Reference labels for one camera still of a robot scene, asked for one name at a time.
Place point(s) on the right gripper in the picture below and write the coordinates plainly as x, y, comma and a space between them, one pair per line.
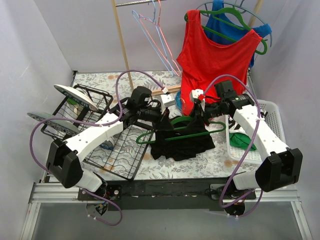
200, 113

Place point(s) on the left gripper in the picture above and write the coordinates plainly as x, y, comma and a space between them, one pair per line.
161, 117

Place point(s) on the black tank top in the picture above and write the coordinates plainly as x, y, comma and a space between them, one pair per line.
188, 139

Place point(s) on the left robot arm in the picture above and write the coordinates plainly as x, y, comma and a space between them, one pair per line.
65, 157

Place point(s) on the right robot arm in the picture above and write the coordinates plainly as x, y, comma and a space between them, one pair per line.
281, 165

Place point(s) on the red tank top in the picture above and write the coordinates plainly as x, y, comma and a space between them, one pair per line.
203, 60

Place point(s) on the blue tank top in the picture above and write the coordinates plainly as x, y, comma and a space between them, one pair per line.
230, 31

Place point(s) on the green hanger with tops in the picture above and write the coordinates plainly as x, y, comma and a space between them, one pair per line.
228, 10

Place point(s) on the teal dish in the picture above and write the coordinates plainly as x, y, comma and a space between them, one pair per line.
178, 100

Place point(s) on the wooden clothes rack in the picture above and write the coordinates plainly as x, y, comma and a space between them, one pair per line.
165, 53

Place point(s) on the black white striped garment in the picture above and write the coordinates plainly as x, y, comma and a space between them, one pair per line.
234, 127

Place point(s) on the green garment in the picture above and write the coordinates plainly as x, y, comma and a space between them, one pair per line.
239, 140

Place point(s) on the white plastic basket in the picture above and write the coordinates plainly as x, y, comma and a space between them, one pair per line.
272, 119

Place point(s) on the blue patterned bowl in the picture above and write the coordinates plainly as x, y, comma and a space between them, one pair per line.
107, 145

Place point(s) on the grey patterned plate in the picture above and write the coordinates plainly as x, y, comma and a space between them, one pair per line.
58, 124

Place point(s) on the white green rimmed plate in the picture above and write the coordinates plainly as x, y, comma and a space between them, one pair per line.
77, 96

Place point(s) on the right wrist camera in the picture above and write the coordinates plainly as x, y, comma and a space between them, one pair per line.
197, 94

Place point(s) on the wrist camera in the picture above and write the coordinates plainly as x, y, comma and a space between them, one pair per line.
166, 99
197, 94

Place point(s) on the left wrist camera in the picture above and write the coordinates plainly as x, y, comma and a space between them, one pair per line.
166, 99

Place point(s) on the black wire dish rack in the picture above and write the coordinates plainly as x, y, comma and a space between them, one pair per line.
126, 157

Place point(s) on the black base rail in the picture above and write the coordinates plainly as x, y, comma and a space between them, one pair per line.
165, 194

